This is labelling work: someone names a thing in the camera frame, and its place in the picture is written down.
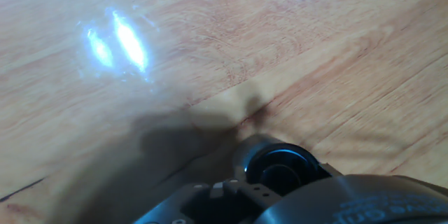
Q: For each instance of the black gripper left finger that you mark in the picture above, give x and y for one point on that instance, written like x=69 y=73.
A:
x=227 y=203

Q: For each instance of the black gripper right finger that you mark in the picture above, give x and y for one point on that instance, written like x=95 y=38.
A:
x=329 y=169

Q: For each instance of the small clear glass jar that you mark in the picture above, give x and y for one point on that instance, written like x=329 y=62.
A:
x=245 y=154

